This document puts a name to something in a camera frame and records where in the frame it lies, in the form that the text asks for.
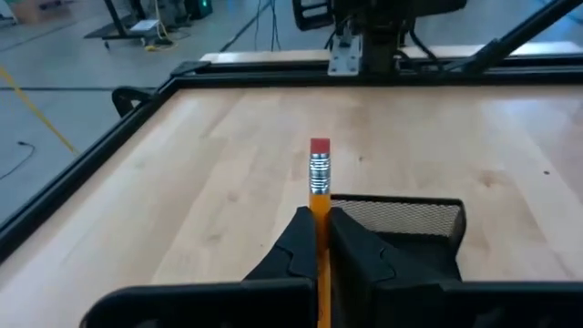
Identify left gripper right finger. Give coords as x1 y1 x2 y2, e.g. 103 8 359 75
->
330 207 444 328

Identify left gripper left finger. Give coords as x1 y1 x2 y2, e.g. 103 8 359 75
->
243 205 319 281

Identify yellow pencil red eraser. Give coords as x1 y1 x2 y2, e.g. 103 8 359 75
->
308 138 332 328

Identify black mesh desk organizer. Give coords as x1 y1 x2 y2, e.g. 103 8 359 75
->
330 194 467 282

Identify black device green light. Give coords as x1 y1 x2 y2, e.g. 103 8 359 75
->
184 0 214 20

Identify black diagonal strut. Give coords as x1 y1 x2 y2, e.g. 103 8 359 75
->
444 0 583 75

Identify black wheeled stand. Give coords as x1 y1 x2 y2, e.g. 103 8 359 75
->
84 0 177 51

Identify cardboard box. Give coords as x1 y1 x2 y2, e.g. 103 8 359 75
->
8 0 63 24

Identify silver metal bracket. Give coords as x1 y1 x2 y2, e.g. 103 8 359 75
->
327 34 363 77

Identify black frame corner bracket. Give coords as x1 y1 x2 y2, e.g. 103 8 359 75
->
111 86 156 118

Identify hanging black cables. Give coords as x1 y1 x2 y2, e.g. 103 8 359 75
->
252 0 281 52

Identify black floor cable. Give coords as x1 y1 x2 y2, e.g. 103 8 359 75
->
0 140 36 181

